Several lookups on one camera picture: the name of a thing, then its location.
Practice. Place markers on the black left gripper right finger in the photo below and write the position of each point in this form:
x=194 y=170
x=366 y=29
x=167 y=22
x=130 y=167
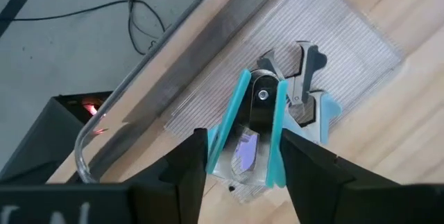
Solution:
x=329 y=189

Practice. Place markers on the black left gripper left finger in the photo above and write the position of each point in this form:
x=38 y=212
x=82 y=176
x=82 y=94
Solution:
x=173 y=189

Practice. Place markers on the clear plastic container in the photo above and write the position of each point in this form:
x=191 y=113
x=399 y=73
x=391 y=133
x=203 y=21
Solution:
x=329 y=30

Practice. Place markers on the black power box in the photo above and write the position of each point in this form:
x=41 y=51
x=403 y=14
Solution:
x=45 y=137

